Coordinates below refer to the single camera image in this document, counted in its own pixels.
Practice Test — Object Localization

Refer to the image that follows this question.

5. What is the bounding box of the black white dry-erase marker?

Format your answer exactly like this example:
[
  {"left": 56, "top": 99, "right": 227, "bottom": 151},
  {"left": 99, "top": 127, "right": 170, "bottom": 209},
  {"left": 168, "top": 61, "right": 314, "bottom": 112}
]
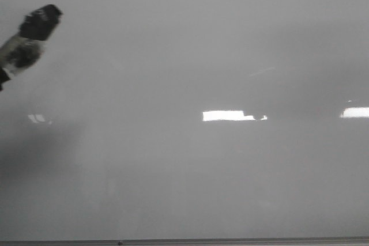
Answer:
[{"left": 1, "top": 3, "right": 63, "bottom": 85}]

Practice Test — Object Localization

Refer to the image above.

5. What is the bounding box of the white glossy whiteboard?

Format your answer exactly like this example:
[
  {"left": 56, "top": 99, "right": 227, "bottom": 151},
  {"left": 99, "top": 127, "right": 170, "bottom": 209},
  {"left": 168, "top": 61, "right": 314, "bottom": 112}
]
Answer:
[{"left": 1, "top": 0, "right": 368, "bottom": 240}]

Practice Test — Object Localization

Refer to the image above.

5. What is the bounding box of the grey aluminium whiteboard frame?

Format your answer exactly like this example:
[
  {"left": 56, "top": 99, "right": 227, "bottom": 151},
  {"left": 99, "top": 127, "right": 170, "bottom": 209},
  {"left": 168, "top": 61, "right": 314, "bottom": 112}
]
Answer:
[{"left": 1, "top": 236, "right": 368, "bottom": 245}]

